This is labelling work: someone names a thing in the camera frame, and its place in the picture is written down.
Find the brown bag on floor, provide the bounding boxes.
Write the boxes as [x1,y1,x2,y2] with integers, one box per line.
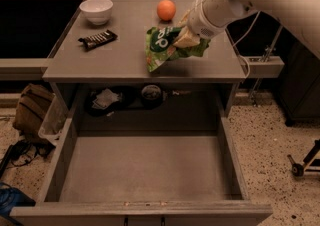
[13,84,54,144]

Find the green rice chip bag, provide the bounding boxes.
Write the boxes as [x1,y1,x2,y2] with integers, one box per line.
[145,27,210,72]

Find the blue object on floor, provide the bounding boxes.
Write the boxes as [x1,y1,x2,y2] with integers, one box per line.
[0,182,36,226]

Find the orange fruit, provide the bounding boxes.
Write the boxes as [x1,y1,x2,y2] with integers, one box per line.
[157,0,176,21]

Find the white power cable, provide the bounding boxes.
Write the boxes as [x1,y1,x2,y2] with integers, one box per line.
[232,11,262,79]

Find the grey counter cabinet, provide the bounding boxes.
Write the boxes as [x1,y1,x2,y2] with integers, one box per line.
[42,0,248,118]

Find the dark chocolate bar wrapper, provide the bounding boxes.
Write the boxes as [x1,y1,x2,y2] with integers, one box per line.
[78,30,118,50]

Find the black wheeled cart base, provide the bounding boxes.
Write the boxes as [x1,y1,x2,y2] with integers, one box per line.
[287,140,320,177]

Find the metal stand pole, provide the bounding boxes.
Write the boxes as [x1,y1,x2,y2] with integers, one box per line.
[249,25,283,106]

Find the white ceramic bowl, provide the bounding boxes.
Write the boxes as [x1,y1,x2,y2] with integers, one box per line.
[79,0,113,25]

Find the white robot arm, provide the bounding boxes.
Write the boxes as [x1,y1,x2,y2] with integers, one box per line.
[182,0,320,58]

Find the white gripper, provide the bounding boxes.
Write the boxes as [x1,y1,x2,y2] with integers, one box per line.
[173,0,224,48]

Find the clear plastic bin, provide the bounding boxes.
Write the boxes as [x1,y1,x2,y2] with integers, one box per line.
[38,97,68,146]

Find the black cables on floor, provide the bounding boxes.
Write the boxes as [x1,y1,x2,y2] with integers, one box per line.
[0,139,54,179]

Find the black tape roll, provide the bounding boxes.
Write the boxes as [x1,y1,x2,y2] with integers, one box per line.
[141,84,163,109]

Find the grey open top drawer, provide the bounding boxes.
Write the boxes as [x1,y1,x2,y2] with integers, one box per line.
[10,84,274,226]

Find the black tray with papers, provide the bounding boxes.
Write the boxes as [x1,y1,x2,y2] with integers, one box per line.
[84,86,136,117]

